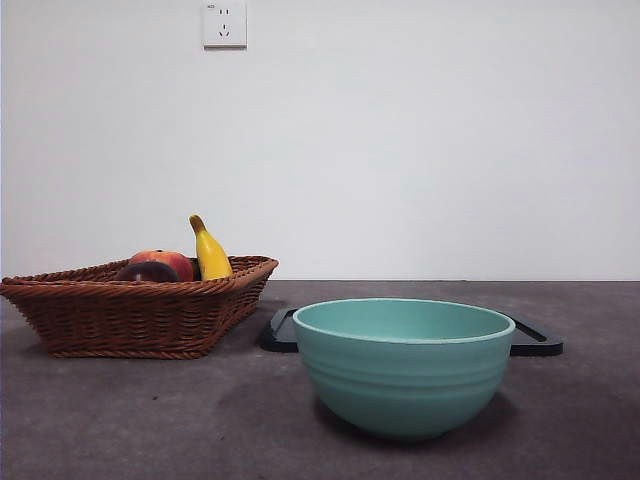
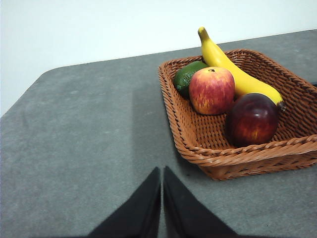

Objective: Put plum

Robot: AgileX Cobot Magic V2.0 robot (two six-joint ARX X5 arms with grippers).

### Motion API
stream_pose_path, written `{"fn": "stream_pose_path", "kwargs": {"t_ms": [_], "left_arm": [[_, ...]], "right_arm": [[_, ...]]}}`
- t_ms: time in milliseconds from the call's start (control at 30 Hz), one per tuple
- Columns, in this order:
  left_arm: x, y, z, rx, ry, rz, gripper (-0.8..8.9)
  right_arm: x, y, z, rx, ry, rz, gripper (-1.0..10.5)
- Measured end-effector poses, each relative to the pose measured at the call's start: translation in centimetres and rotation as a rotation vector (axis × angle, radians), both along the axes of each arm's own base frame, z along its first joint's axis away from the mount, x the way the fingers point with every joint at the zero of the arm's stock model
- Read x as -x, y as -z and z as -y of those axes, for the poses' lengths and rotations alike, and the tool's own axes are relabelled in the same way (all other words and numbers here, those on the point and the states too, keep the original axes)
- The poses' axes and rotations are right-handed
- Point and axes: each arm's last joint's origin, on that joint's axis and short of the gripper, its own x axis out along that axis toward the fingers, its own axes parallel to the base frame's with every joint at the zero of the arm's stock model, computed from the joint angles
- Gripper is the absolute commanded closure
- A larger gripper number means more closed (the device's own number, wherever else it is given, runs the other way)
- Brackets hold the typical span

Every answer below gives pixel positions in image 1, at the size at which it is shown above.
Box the teal ribbed bowl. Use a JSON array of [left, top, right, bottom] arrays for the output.
[[292, 297, 516, 442]]

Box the dark red plum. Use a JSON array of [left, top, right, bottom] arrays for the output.
[[115, 260, 181, 284]]

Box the yellow banana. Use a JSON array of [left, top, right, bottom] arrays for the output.
[[188, 214, 235, 282]]

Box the red orange peach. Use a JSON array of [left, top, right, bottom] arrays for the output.
[[129, 249, 195, 283]]

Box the brown wicker basket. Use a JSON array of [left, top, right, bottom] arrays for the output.
[[0, 255, 280, 360]]

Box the black rectangular tray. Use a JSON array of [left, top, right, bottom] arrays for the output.
[[260, 307, 565, 357]]

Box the white wall socket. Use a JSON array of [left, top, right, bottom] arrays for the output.
[[202, 1, 248, 51]]

